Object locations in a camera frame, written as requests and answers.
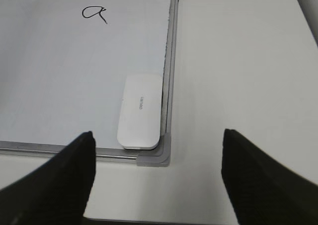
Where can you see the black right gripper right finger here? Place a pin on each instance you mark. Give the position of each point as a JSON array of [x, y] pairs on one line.
[[261, 190]]

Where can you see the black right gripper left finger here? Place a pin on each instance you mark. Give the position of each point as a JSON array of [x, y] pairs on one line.
[[57, 192]]

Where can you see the white rectangular board eraser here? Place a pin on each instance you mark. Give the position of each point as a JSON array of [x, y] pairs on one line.
[[140, 114]]

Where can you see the whiteboard with grey frame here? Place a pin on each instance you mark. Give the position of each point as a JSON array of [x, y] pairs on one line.
[[63, 68]]

